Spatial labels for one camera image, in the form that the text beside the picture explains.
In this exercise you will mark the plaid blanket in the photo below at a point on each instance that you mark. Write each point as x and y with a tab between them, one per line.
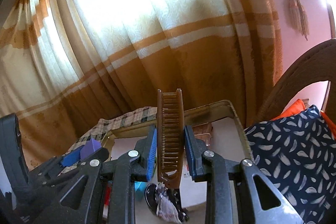
131	119

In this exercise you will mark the brown plastic folding comb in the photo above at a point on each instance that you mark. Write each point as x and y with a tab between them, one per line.
170	134

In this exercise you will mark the navy feather print cloth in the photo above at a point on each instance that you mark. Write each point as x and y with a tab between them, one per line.
291	155

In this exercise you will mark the teal small item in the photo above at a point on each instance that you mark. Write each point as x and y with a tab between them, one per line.
140	187

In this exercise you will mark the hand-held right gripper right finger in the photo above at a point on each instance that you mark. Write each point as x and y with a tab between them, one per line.
189	155

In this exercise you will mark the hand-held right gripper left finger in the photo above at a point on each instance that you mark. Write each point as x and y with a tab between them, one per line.
151	155

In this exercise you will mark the dark round item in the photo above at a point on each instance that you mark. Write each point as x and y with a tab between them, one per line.
151	197

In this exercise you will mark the black crumpled wrapper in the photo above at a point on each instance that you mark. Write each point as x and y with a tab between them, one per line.
168	207

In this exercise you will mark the brown small box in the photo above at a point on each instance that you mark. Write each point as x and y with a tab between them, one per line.
203	133

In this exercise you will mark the gold cardboard box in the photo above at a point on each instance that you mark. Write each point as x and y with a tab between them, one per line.
223	111

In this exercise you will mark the orange cloth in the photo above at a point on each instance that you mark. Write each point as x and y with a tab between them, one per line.
296	108

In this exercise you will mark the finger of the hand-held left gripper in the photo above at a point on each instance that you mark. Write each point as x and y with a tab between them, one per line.
90	148
71	158

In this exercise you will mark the white box with red seal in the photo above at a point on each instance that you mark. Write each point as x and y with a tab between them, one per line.
194	187

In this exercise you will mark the small red item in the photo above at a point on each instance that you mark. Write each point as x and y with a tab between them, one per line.
107	195

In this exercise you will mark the cream and orange curtain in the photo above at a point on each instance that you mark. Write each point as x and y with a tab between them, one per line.
147	37

